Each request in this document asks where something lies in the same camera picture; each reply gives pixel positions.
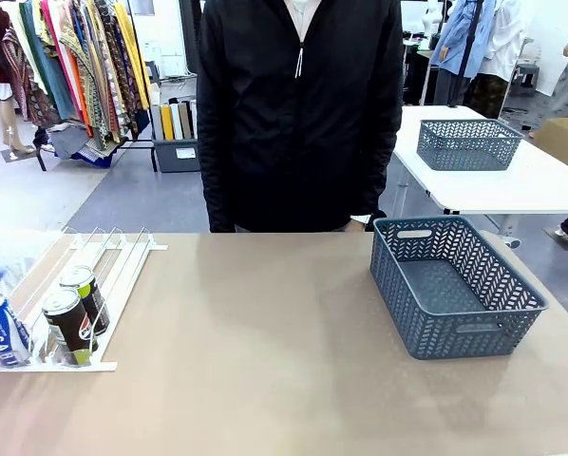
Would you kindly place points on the person left hand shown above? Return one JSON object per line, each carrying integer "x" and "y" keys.
{"x": 357, "y": 227}

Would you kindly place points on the blue-grey plastic woven basket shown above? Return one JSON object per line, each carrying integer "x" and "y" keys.
{"x": 469, "y": 159}
{"x": 455, "y": 332}

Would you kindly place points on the black Pepsi can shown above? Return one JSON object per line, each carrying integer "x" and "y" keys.
{"x": 68, "y": 323}
{"x": 93, "y": 290}

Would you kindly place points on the person left forearm black sleeve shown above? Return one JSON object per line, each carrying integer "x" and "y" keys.
{"x": 379, "y": 180}

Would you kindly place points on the person right forearm black sleeve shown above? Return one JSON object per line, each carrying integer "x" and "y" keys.
{"x": 217, "y": 190}

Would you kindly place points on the person torso black jacket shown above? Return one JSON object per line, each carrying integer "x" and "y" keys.
{"x": 289, "y": 142}

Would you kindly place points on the grey sneaker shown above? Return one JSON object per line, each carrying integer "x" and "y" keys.
{"x": 513, "y": 243}

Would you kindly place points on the white folding table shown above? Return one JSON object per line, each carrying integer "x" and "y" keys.
{"x": 526, "y": 190}

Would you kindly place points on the dark patterned skirt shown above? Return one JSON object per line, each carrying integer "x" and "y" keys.
{"x": 488, "y": 95}

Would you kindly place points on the grey storage bin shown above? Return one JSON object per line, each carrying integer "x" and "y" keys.
{"x": 175, "y": 157}

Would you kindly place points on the brown fabric roll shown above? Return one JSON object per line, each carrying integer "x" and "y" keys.
{"x": 185, "y": 121}

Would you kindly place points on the white fabric roll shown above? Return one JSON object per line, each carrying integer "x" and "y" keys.
{"x": 176, "y": 121}

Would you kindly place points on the light blue shirt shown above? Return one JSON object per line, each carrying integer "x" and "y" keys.
{"x": 455, "y": 38}

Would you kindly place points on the yellow fabric roll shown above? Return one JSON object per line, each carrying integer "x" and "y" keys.
{"x": 167, "y": 123}

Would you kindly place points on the white mannequin torso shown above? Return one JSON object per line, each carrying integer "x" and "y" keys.
{"x": 430, "y": 19}

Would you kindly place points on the brown cardboard box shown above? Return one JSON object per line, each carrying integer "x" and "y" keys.
{"x": 562, "y": 140}

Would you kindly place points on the grey fabric roll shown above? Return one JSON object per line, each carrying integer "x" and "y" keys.
{"x": 156, "y": 123}

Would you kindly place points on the grey step stool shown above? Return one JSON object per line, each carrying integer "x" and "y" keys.
{"x": 526, "y": 73}

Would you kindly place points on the white hanging shirt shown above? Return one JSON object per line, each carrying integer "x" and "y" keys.
{"x": 505, "y": 43}

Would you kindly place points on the white box appliance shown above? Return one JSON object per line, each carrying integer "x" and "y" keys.
{"x": 167, "y": 59}

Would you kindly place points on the yellow hanging garment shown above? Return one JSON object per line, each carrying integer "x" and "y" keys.
{"x": 132, "y": 52}

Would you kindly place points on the grey cloth pile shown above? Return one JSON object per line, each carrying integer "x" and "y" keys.
{"x": 68, "y": 142}

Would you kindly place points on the multicolour patterned hanging garment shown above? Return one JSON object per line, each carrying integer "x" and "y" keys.
{"x": 91, "y": 81}

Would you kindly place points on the orange hanging garment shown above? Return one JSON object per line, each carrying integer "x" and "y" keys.
{"x": 81, "y": 95}

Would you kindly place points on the green hanging garment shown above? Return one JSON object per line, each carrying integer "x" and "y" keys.
{"x": 51, "y": 71}

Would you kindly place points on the brown patterned shawl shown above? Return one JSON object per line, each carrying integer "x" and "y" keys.
{"x": 30, "y": 95}

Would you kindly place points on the mannequin legs with stand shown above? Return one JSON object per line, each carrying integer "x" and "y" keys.
{"x": 9, "y": 128}

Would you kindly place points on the black clothes rack frame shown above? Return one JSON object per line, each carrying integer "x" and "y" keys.
{"x": 154, "y": 161}

